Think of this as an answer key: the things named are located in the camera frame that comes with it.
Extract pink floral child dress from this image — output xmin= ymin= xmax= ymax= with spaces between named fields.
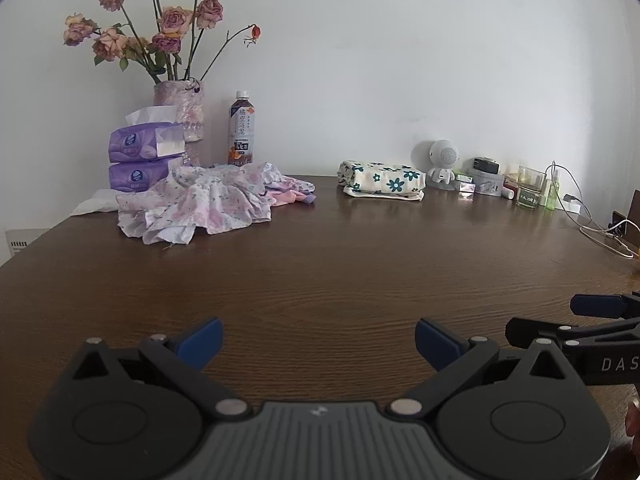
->
xmin=117 ymin=162 xmax=283 ymax=245

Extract right hand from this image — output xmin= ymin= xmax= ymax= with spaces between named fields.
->
xmin=625 ymin=399 xmax=640 ymax=441

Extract white power adapter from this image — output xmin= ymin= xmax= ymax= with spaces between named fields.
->
xmin=561 ymin=194 xmax=582 ymax=214

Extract green spray bottle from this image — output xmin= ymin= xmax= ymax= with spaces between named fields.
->
xmin=546 ymin=165 xmax=560 ymax=211

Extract clear drinking glass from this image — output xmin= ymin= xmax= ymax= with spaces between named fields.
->
xmin=515 ymin=166 xmax=546 ymax=209

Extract grey printed tin box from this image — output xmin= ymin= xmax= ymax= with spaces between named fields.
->
xmin=469 ymin=168 xmax=504 ymax=197

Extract crumpled white tissue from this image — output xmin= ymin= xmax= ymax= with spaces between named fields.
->
xmin=70 ymin=190 xmax=122 ymax=217

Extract folded cream blue-flower cloth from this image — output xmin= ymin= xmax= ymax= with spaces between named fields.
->
xmin=337 ymin=160 xmax=426 ymax=202

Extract blue pink purple garment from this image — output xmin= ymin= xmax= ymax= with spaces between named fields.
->
xmin=265 ymin=176 xmax=316 ymax=207

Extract lower purple tissue pack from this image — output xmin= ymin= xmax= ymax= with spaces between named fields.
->
xmin=108 ymin=156 xmax=183 ymax=193

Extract purple tissue pack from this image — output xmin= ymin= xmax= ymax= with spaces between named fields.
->
xmin=108 ymin=156 xmax=183 ymax=193
xmin=107 ymin=105 xmax=186 ymax=162

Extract white robot figure speaker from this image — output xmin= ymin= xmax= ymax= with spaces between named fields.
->
xmin=426 ymin=140 xmax=459 ymax=191

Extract upper purple tissue pack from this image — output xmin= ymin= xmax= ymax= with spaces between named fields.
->
xmin=107 ymin=105 xmax=186 ymax=162

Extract oolong tea bottle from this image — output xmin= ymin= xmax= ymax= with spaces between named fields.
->
xmin=227 ymin=91 xmax=255 ymax=166

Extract purple textured vase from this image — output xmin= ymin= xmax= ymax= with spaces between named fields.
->
xmin=154 ymin=78 xmax=205 ymax=143

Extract dried rose bouquet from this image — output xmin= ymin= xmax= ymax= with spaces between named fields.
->
xmin=62 ymin=0 xmax=262 ymax=84

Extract white charging cable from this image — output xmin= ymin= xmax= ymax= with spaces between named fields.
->
xmin=543 ymin=160 xmax=640 ymax=260

